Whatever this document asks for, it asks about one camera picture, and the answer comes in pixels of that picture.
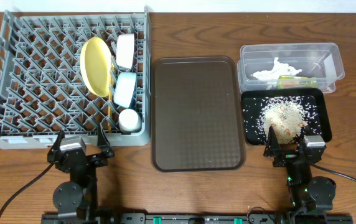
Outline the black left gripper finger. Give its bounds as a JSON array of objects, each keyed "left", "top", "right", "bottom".
[
  {"left": 49, "top": 130, "right": 65, "bottom": 156},
  {"left": 96, "top": 123, "right": 115, "bottom": 158}
]

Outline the white cup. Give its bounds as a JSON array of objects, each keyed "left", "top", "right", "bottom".
[{"left": 118, "top": 109, "right": 142, "bottom": 134}]

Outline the wooden chopstick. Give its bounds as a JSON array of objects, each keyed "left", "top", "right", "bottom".
[
  {"left": 108, "top": 63, "right": 115, "bottom": 101},
  {"left": 108, "top": 92, "right": 113, "bottom": 133}
]

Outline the light blue bowl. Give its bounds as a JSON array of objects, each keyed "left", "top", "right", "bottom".
[{"left": 113, "top": 72, "right": 137, "bottom": 108}]

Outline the green wrapper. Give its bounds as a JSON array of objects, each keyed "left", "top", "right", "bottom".
[{"left": 276, "top": 76, "right": 317, "bottom": 89}]

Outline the white tissue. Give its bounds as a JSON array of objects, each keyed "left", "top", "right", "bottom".
[{"left": 251, "top": 57, "right": 302, "bottom": 80}]

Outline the yellow plate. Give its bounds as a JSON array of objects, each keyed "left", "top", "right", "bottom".
[{"left": 80, "top": 37, "right": 112, "bottom": 97}]

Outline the pink bowl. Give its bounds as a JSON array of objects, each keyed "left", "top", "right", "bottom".
[{"left": 116, "top": 34, "right": 135, "bottom": 69}]

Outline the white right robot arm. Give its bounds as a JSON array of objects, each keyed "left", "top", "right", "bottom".
[{"left": 151, "top": 119, "right": 336, "bottom": 223}]

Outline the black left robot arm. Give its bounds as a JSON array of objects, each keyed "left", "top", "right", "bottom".
[{"left": 47, "top": 131, "right": 99, "bottom": 224}]

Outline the black waste tray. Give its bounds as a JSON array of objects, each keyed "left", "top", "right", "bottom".
[{"left": 241, "top": 88, "right": 332, "bottom": 145}]

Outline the rice food waste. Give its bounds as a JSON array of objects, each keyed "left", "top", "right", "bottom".
[{"left": 242, "top": 96, "right": 322, "bottom": 145}]

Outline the grey dishwasher rack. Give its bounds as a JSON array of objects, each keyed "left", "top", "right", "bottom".
[{"left": 0, "top": 11, "right": 151, "bottom": 149}]

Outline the clear plastic bin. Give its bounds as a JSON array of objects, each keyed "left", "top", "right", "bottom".
[{"left": 237, "top": 43, "right": 345, "bottom": 93}]

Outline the brown serving tray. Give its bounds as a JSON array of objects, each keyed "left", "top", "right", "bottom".
[{"left": 151, "top": 56, "right": 246, "bottom": 172}]

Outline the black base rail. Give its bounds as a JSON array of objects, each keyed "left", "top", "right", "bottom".
[{"left": 40, "top": 212, "right": 353, "bottom": 224}]

